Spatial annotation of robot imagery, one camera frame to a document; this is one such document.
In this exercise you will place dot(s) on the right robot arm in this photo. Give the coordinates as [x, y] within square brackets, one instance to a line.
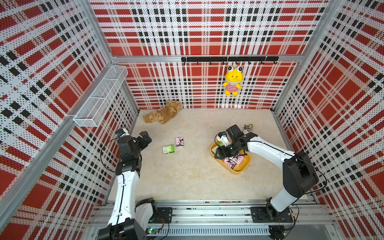
[299, 174]

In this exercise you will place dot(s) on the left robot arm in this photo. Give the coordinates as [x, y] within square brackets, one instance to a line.
[129, 220]

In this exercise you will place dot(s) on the pink tissue pack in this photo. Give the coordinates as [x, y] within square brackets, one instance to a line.
[238, 159]
[229, 163]
[180, 143]

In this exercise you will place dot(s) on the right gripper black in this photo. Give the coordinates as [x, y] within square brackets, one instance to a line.
[225, 153]

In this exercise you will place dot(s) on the yellow frog plush toy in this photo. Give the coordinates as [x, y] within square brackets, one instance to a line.
[233, 78]

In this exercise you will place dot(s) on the black hook rail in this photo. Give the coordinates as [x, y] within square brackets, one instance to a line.
[260, 59]

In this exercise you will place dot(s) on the small keychain toy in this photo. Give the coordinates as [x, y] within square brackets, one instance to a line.
[248, 128]

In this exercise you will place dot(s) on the green circuit board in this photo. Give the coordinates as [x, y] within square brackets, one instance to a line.
[152, 231]

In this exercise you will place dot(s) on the yellow plastic storage box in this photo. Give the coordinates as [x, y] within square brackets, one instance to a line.
[238, 168]

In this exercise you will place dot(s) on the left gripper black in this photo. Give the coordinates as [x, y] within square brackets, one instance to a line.
[143, 143]

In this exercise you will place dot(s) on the brown teddy bear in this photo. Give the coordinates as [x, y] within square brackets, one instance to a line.
[165, 114]

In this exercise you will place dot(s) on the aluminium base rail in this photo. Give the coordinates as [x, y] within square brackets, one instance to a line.
[235, 219]

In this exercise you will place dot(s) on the green tissue pack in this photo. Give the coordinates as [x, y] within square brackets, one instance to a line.
[168, 149]

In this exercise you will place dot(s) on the white wire mesh shelf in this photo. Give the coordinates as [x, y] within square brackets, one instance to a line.
[93, 111]

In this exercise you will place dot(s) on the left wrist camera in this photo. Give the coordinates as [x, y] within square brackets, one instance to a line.
[122, 132]

